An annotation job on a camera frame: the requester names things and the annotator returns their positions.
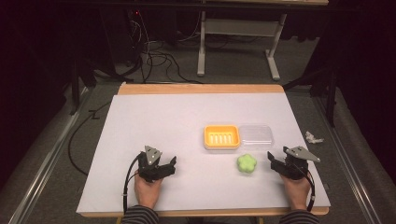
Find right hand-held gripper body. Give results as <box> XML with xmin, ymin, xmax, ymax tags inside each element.
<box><xmin>270</xmin><ymin>146</ymin><xmax>321</xmax><ymax>181</ymax></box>

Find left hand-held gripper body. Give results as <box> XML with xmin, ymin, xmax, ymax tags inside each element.
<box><xmin>137</xmin><ymin>145</ymin><xmax>177</xmax><ymax>184</ymax></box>

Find person's left hand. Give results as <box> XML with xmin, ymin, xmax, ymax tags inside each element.
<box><xmin>134</xmin><ymin>172</ymin><xmax>163</xmax><ymax>210</ymax></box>

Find person's right hand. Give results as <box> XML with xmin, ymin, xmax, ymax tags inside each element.
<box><xmin>279</xmin><ymin>173</ymin><xmax>313</xmax><ymax>211</ymax></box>

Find green flower-shaped soap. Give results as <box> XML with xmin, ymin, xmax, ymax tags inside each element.
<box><xmin>236</xmin><ymin>153</ymin><xmax>258</xmax><ymax>175</ymax></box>

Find clear plastic soap dish lid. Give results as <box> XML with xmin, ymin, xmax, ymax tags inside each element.
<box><xmin>238</xmin><ymin>123</ymin><xmax>276</xmax><ymax>148</ymax></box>

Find crumpled white paper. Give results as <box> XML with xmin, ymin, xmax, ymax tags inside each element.
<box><xmin>304</xmin><ymin>131</ymin><xmax>325</xmax><ymax>145</ymax></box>

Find white table cover sheet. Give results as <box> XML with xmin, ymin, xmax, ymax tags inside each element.
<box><xmin>76</xmin><ymin>91</ymin><xmax>332</xmax><ymax>215</ymax></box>

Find yellow soap dish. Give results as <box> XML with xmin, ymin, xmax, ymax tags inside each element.
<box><xmin>203</xmin><ymin>124</ymin><xmax>242</xmax><ymax>151</ymax></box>

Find black metal stand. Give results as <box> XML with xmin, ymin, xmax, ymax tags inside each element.
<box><xmin>68</xmin><ymin>57</ymin><xmax>98</xmax><ymax>117</ymax></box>
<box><xmin>282</xmin><ymin>66</ymin><xmax>340</xmax><ymax>128</ymax></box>

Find black computer tower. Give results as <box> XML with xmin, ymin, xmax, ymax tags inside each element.
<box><xmin>100</xmin><ymin>8</ymin><xmax>142</xmax><ymax>67</ymax></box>

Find right hand-held gripper black cable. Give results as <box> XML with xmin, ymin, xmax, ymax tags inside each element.
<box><xmin>298</xmin><ymin>166</ymin><xmax>317</xmax><ymax>213</ymax></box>

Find hand-held gripper black cable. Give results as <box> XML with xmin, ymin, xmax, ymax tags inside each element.
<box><xmin>298</xmin><ymin>166</ymin><xmax>317</xmax><ymax>213</ymax></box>
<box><xmin>122</xmin><ymin>154</ymin><xmax>142</xmax><ymax>216</ymax></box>

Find left hand-held gripper black cable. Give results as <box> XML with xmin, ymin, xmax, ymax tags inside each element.
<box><xmin>122</xmin><ymin>154</ymin><xmax>142</xmax><ymax>216</ymax></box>

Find metal floor rail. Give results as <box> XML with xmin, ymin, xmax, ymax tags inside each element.
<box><xmin>313</xmin><ymin>95</ymin><xmax>385</xmax><ymax>224</ymax></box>
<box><xmin>8</xmin><ymin>86</ymin><xmax>92</xmax><ymax>224</ymax></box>

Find black floor cable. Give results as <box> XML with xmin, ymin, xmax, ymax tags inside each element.
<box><xmin>67</xmin><ymin>101</ymin><xmax>111</xmax><ymax>177</ymax></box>

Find bundle of floor cables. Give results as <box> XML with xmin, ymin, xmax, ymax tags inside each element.
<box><xmin>125</xmin><ymin>10</ymin><xmax>205</xmax><ymax>85</ymax></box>

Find white metal desk frame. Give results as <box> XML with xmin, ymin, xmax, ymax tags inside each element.
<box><xmin>196</xmin><ymin>8</ymin><xmax>288</xmax><ymax>82</ymax></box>

